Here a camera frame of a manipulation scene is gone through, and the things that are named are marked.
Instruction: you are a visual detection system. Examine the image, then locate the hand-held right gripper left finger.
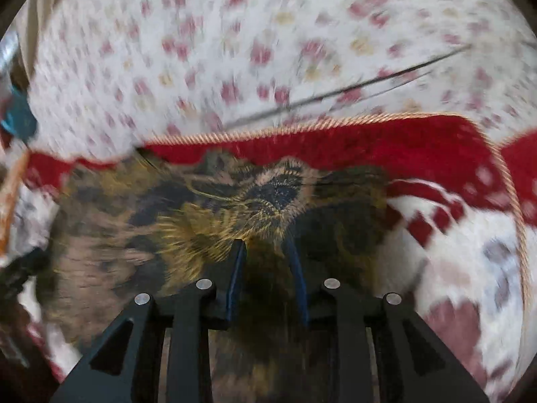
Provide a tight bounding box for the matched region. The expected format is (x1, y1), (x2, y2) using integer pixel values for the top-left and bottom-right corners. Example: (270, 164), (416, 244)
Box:
(50, 239), (247, 403)

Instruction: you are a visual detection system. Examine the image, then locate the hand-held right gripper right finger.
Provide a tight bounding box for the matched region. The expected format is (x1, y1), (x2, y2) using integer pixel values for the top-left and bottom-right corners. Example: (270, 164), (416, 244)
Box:
(286, 238), (490, 403)

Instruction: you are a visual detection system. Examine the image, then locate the dark batik patterned garment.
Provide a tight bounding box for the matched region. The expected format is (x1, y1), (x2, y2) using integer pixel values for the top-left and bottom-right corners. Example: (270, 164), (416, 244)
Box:
(42, 149), (420, 403)

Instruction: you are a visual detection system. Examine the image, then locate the teal box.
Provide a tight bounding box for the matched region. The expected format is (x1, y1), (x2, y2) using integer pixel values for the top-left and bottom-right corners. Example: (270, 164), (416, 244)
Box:
(0, 87), (38, 144)

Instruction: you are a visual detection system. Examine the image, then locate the red and white fleece blanket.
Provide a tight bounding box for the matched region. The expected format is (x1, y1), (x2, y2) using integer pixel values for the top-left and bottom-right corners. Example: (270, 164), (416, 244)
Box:
(0, 111), (537, 403)

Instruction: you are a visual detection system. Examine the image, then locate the rose print floral bedsheet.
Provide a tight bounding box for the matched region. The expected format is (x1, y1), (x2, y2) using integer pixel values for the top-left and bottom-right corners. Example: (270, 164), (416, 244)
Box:
(17, 0), (537, 160)

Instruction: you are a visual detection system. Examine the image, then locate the thin black cable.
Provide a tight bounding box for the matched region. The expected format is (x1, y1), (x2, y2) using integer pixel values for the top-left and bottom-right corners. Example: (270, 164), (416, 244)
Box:
(222, 44), (476, 129)

